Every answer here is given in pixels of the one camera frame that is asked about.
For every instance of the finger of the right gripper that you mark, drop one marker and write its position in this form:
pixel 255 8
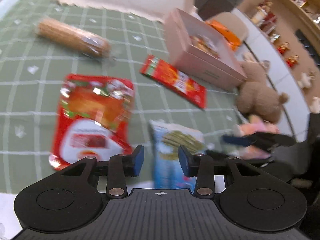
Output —
pixel 240 141

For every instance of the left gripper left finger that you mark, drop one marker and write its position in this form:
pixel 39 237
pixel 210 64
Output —
pixel 122 166

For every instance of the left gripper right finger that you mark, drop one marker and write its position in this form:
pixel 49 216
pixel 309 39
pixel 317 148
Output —
pixel 201 166

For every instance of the blue snack bag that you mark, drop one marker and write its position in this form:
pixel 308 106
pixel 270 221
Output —
pixel 166 138

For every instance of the red chicken snack pouch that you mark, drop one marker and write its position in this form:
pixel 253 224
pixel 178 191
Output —
pixel 93 117

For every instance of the red spicy strip bag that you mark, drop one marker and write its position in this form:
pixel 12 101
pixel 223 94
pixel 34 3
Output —
pixel 175 80

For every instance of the packaged bread bun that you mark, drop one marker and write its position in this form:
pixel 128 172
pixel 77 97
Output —
pixel 205 44

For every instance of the long biscuit roll pack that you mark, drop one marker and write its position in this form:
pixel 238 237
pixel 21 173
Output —
pixel 73 38

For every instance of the brown plush toy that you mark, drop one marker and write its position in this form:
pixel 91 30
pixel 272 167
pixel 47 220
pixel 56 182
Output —
pixel 255 97

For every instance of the white sideboard cabinet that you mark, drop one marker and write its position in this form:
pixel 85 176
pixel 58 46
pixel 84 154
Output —
pixel 300 82

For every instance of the red figurine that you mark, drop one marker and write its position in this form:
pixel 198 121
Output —
pixel 292 60
pixel 283 48

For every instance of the orange pouch bag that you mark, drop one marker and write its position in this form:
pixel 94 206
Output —
pixel 232 40

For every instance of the pink cardboard box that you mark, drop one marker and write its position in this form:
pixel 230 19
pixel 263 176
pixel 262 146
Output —
pixel 223 70

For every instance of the beige chair right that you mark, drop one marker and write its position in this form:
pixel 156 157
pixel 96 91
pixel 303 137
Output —
pixel 233 23

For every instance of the cream lidded jar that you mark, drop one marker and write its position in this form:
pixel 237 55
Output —
pixel 261 13

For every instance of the wooden wall shelf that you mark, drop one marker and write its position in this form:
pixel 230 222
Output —
pixel 292 40

